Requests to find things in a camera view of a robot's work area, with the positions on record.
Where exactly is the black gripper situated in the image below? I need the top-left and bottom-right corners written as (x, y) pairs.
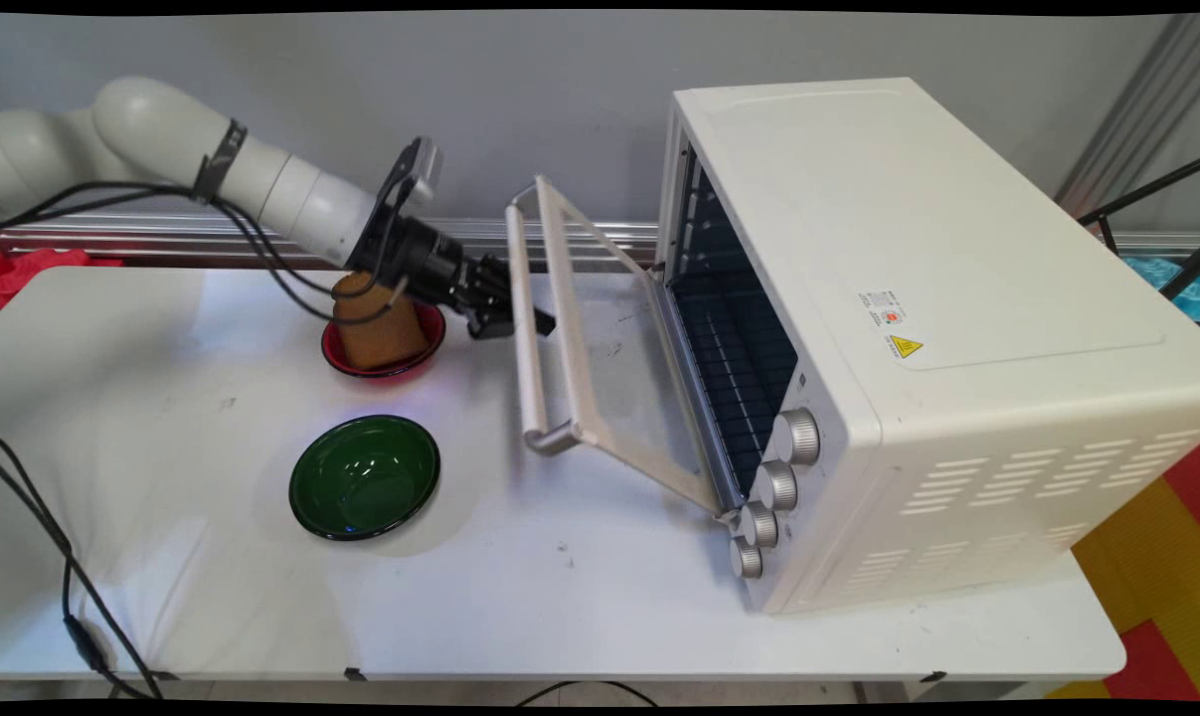
top-left (345, 213), bottom-right (559, 342)

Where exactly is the white glass oven door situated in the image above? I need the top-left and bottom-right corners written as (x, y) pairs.
top-left (504, 175), bottom-right (747, 519)

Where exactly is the red bowl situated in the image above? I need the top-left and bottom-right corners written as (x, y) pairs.
top-left (321, 298), bottom-right (448, 380)

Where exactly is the brown toast slice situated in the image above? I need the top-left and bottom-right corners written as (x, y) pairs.
top-left (330, 270), bottom-right (429, 372)

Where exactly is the green bowl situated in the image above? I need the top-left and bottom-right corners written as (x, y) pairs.
top-left (288, 414), bottom-right (443, 543)

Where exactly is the large silver oven knob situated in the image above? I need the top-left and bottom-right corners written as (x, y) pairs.
top-left (773, 408), bottom-right (822, 466)
top-left (754, 459), bottom-right (800, 512)

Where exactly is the white label sticker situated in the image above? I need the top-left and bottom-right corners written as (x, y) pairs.
top-left (857, 289), bottom-right (908, 328)

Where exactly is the white toaster oven body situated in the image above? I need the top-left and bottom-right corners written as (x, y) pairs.
top-left (653, 78), bottom-right (1200, 616)

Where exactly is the black metal stand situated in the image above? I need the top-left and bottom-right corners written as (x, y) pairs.
top-left (1076, 157), bottom-right (1200, 301)

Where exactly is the blue patterned object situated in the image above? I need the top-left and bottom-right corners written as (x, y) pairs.
top-left (1119, 256), bottom-right (1200, 326)

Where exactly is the wire oven rack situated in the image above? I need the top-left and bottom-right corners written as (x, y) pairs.
top-left (673, 267), bottom-right (801, 495)

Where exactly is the aluminium rail behind table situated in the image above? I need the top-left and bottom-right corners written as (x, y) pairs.
top-left (0, 211), bottom-right (662, 269)

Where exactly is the black strap on arm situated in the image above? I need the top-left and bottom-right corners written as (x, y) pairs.
top-left (192, 118), bottom-right (250, 204)

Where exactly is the black cable under table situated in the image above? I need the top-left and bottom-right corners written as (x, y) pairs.
top-left (513, 679), bottom-right (662, 708)

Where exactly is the black cable with connector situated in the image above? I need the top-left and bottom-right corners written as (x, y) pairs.
top-left (0, 434), bottom-right (165, 701)

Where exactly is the aluminium frame post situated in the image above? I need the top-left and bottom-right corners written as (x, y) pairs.
top-left (1054, 14), bottom-right (1200, 218)

